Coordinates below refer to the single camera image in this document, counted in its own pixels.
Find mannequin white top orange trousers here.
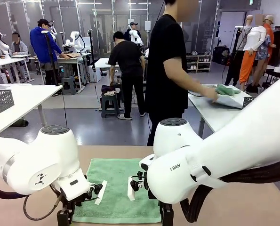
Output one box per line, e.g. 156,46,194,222
239,14,268,91

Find person in blue hoodie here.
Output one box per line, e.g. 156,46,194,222
30,18,63,86

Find person's right hand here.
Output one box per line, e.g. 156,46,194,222
200,85,220,104

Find mannequin orange shirt beige hat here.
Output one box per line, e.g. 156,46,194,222
263,14,277,69

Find long white desk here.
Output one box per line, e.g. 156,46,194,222
0,57,32,83

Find wooden shoe shelf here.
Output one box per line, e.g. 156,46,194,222
186,54,213,73

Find grey robot workbench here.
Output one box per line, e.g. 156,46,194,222
54,55,87,92

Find dark grey plastic stool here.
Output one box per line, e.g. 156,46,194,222
61,76,79,95

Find bending person in black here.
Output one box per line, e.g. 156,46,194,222
108,31,147,121

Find person with dark cap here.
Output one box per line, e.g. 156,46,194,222
123,21,140,42

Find right arm black cable bundle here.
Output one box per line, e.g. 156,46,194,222
179,159,280,223

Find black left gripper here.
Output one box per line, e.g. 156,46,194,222
57,199,84,226

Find pile of dark clothes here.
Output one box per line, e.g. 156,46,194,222
101,84,117,97

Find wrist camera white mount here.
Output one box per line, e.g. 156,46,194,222
128,170,150,201
87,180,107,205

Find white computer case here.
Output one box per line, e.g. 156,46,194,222
88,65,102,83

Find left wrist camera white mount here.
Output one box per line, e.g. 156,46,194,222
87,180,107,205

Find green terry towel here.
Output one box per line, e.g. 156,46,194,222
72,158,163,224
214,84,241,96

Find seated person grey hoodie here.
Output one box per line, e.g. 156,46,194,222
9,32,29,57

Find person's right forearm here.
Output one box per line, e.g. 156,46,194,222
171,72,208,97

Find stand with black trousers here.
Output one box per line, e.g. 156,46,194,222
224,25,245,87

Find person in black t-shirt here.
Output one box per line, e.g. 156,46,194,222
144,0,197,146

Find small mannequin floral dress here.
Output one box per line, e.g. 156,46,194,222
255,34,272,88

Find grey plastic step stool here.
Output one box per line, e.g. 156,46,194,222
100,93,120,119

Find white standing desk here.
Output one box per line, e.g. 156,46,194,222
94,57,121,83

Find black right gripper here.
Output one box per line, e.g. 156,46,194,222
159,202,175,226

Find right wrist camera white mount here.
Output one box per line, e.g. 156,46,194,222
128,170,150,201

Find open cardboard box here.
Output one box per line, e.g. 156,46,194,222
59,52,82,59

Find left arm thin brown cable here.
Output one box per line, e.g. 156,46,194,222
23,187,63,221

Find black luggage bags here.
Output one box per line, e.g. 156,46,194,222
212,46,230,66

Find black tripod pole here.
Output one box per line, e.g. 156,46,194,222
88,29,96,83
41,30,60,87

